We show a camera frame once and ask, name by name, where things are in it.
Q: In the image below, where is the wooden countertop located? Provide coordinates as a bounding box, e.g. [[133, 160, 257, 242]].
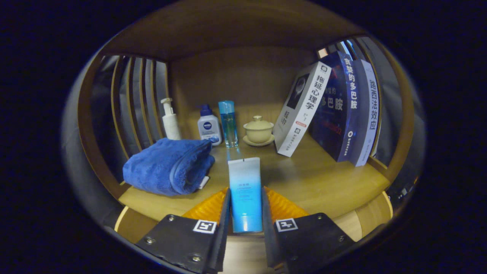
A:
[[118, 131, 392, 233]]

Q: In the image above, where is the white book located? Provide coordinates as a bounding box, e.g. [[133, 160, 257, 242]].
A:
[[272, 62, 332, 158]]

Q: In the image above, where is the wooden cabinet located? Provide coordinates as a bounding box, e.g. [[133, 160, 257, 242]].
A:
[[76, 0, 415, 244]]

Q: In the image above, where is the beige lidded teacup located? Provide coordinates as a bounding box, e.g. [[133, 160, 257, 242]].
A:
[[243, 115, 275, 147]]

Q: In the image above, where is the dark blue book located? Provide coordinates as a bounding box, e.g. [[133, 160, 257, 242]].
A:
[[308, 51, 360, 162]]

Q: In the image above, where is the white pump bottle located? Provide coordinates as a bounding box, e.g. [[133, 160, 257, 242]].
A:
[[160, 98, 182, 140]]

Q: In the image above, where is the clear blue bottle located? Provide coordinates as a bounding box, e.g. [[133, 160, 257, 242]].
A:
[[218, 100, 239, 148]]

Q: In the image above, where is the blue squeeze tube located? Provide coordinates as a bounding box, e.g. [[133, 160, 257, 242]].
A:
[[228, 157, 263, 233]]

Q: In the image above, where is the folded blue towel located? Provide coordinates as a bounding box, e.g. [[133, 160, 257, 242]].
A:
[[123, 138, 216, 197]]

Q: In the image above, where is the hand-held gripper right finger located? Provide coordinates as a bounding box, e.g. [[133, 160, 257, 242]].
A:
[[261, 186, 356, 274]]

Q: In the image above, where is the white bottle with blue cap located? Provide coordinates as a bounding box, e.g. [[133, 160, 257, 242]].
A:
[[197, 104, 223, 146]]

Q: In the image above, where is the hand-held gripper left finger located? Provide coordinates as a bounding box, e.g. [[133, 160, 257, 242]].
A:
[[135, 187, 232, 274]]

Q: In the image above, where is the wooden drawer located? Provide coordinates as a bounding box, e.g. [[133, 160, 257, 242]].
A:
[[114, 190, 394, 274]]

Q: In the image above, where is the pale blue book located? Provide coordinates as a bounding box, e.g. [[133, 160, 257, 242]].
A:
[[349, 59, 380, 167]]

